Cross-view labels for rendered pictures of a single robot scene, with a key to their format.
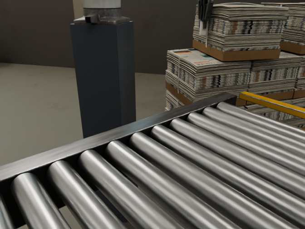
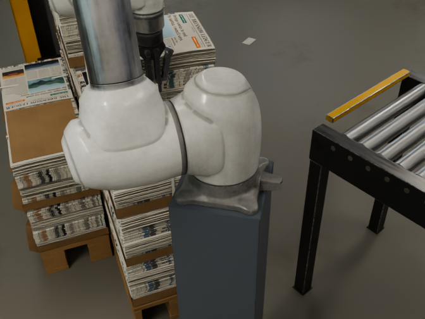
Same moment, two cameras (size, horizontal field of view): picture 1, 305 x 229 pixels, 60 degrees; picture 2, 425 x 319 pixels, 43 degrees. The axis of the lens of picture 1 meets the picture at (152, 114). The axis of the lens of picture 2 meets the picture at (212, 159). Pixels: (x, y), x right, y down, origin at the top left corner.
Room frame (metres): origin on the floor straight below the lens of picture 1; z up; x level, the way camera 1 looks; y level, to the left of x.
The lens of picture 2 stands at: (1.22, 1.10, 1.80)
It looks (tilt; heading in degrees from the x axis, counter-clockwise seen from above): 39 degrees down; 269
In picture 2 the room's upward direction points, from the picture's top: 1 degrees counter-clockwise
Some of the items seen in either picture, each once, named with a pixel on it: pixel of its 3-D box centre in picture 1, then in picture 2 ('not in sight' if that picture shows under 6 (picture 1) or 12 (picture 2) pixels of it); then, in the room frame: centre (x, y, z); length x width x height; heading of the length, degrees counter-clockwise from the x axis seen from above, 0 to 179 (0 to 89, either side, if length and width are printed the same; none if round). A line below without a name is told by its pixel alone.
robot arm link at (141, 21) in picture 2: not in sight; (147, 18); (1.35, -0.25, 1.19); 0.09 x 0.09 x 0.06
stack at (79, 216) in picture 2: not in sight; (54, 159); (1.88, -0.77, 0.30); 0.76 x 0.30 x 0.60; 108
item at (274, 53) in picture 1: (243, 52); not in sight; (1.27, -0.43, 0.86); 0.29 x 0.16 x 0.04; 103
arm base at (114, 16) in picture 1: (100, 15); (231, 173); (1.15, 0.21, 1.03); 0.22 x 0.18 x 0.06; 164
